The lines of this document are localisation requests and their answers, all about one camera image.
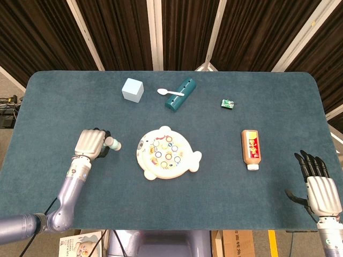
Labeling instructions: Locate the white plastic spoon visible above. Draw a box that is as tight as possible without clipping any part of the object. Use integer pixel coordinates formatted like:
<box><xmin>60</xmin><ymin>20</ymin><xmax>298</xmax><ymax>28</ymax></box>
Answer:
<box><xmin>156</xmin><ymin>88</ymin><xmax>185</xmax><ymax>96</ymax></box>

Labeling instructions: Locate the dark teal holder block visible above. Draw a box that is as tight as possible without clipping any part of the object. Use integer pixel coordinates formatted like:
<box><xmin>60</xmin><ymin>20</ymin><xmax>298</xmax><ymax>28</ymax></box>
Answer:
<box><xmin>164</xmin><ymin>77</ymin><xmax>197</xmax><ymax>113</ymax></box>

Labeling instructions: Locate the white fish-shaped toy board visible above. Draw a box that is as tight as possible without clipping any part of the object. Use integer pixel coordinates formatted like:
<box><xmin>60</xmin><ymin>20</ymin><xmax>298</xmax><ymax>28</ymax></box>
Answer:
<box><xmin>136</xmin><ymin>125</ymin><xmax>203</xmax><ymax>180</ymax></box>

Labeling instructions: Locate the black floor electronics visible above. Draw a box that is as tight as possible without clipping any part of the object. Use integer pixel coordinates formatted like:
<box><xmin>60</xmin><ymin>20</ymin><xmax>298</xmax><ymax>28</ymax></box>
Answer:
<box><xmin>0</xmin><ymin>95</ymin><xmax>24</xmax><ymax>129</ymax></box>

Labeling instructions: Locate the teal felt table mat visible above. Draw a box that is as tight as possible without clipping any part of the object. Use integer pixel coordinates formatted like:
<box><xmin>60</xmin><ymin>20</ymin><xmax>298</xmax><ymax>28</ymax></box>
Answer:
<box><xmin>0</xmin><ymin>70</ymin><xmax>343</xmax><ymax>231</ymax></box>

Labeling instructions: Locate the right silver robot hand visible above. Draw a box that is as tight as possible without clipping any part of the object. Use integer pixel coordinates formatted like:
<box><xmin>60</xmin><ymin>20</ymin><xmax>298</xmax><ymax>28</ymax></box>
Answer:
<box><xmin>284</xmin><ymin>149</ymin><xmax>343</xmax><ymax>217</ymax></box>

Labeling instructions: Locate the brown sauce bottle red label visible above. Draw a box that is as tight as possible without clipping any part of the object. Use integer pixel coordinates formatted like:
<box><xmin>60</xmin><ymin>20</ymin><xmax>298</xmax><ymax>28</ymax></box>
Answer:
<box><xmin>241</xmin><ymin>129</ymin><xmax>260</xmax><ymax>171</ymax></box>

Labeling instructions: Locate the lavender robot base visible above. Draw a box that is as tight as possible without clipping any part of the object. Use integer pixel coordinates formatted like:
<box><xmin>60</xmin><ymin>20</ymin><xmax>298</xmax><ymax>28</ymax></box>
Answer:
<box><xmin>107</xmin><ymin>229</ymin><xmax>212</xmax><ymax>257</ymax></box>

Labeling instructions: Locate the dark brown curtain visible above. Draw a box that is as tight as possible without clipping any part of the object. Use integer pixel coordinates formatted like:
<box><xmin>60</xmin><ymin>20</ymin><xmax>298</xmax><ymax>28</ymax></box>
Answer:
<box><xmin>0</xmin><ymin>0</ymin><xmax>343</xmax><ymax>132</ymax></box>

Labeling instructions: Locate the brown cardboard box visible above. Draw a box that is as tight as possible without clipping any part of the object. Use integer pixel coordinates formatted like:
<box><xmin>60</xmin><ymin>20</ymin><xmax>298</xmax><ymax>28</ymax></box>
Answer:
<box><xmin>211</xmin><ymin>230</ymin><xmax>255</xmax><ymax>257</ymax></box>

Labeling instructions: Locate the white frame post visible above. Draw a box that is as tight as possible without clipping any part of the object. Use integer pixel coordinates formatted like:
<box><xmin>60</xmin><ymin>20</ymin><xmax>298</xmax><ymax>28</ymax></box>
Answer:
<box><xmin>146</xmin><ymin>0</ymin><xmax>164</xmax><ymax>71</ymax></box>
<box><xmin>195</xmin><ymin>0</ymin><xmax>228</xmax><ymax>72</ymax></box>
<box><xmin>272</xmin><ymin>0</ymin><xmax>335</xmax><ymax>72</ymax></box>
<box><xmin>66</xmin><ymin>0</ymin><xmax>105</xmax><ymax>72</ymax></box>

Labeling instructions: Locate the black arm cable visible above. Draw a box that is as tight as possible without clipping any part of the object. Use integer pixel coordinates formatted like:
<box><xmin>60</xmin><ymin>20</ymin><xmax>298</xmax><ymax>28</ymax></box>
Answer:
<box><xmin>23</xmin><ymin>196</ymin><xmax>59</xmax><ymax>257</ymax></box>

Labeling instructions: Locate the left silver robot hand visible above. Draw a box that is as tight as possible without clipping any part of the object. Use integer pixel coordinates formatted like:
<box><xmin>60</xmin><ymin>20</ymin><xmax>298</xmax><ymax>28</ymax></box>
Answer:
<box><xmin>74</xmin><ymin>128</ymin><xmax>112</xmax><ymax>161</ymax></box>

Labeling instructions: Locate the light blue cube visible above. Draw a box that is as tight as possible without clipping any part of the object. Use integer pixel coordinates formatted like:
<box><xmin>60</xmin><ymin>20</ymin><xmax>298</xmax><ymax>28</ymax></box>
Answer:
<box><xmin>121</xmin><ymin>78</ymin><xmax>145</xmax><ymax>103</ymax></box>

